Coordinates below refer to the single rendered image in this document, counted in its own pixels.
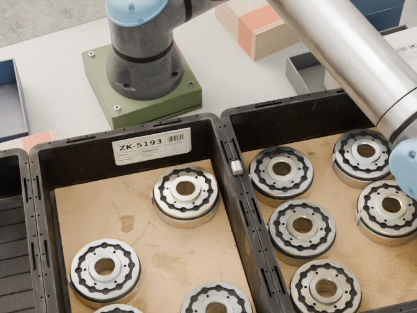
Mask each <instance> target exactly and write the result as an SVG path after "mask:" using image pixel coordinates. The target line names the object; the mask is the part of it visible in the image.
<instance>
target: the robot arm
mask: <svg viewBox="0 0 417 313"><path fill-rule="evenodd" d="M228 1H230V0H105V9H106V12H107V15H108V21H109V29H110V38H111V43H112V45H111V47H110V51H109V54H108V57H107V61H106V66H105V68H106V73H107V79H108V82H109V84H110V86H111V87H112V88H113V89H114V90H115V91H116V92H117V93H119V94H120V95H122V96H124V97H126V98H129V99H133V100H137V101H150V100H154V99H159V98H161V97H164V96H166V95H168V94H169V93H171V92H173V91H174V90H175V89H176V88H177V87H178V86H179V84H180V83H181V81H182V78H183V75H184V61H183V58H182V55H181V53H180V51H179V49H178V47H177V45H176V43H175V41H174V39H173V30H174V29H175V28H176V27H179V26H180V25H182V24H184V23H186V22H188V21H190V20H191V19H193V18H195V17H197V16H199V15H201V14H203V13H205V12H207V11H209V10H211V9H213V8H214V7H217V6H218V5H220V4H222V3H224V2H228ZM266 1H267V3H268V4H269V5H270V6H271V7H272V8H273V10H275V12H276V13H277V14H278V15H279V16H280V18H281V19H282V20H283V21H284V22H285V23H286V24H287V25H288V26H289V28H290V29H291V30H292V31H293V32H294V34H295V35H296V36H297V37H298V38H299V39H300V40H301V41H302V43H303V44H304V45H305V46H306V47H307V48H308V49H309V51H311V53H312V54H313V55H314V56H315V58H316V59H317V60H318V61H319V62H320V63H321V64H322V65H323V66H324V68H325V69H326V70H327V71H328V73H329V74H330V75H331V76H332V77H333V78H334V79H335V80H336V81H337V83H338V84H339V85H340V86H341V87H342V88H343V89H344V90H345V92H346V93H347V94H348V95H349V96H350V97H351V99H352V100H353V101H354V102H355V103H356V104H357V105H358V106H359V108H360V109H361V110H362V111H363V112H364V114H365V115H366V116H367V117H368V118H369V119H370V120H371V121H372V123H373V124H374V125H375V126H376V127H377V128H378V129H379V130H380V131H381V133H382V134H383V135H384V136H385V138H386V139H387V140H388V141H389V142H390V143H391V144H392V145H393V146H394V147H395V149H394V150H393V151H392V152H391V154H390V158H389V167H390V171H391V174H392V175H394V176H395V177H396V180H395V182H396V183H397V185H398V186H399V187H400V188H401V189H402V191H404V192H405V193H406V194H407V195H409V196H410V197H412V198H413V199H415V200H417V73H416V72H415V71H414V70H413V69H412V67H411V66H410V65H409V64H407V62H406V61H405V60H404V59H403V58H402V57H401V56H400V55H399V54H398V52H397V51H396V50H395V49H394V48H393V47H392V46H391V45H390V44H389V43H388V42H387V41H386V40H385V39H384V37H383V36H382V35H381V34H380V33H379V32H378V31H377V30H376V28H375V27H374V26H373V25H372V24H371V23H370V22H369V21H368V20H367V19H366V18H365V17H364V16H363V15H362V13H361V12H360V11H359V10H358V9H357V8H356V7H355V6H354V5H353V3H352V2H351V1H350V0H266Z"/></svg>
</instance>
